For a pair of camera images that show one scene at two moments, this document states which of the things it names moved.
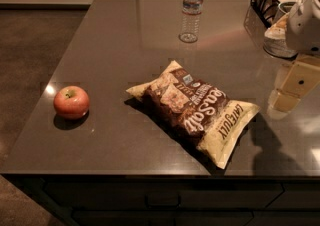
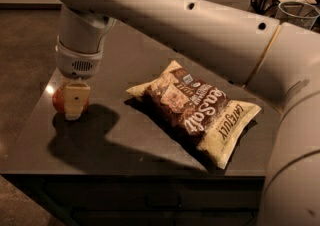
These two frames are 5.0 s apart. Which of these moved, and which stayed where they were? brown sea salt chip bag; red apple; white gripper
Moved: white gripper
Stayed: brown sea salt chip bag; red apple
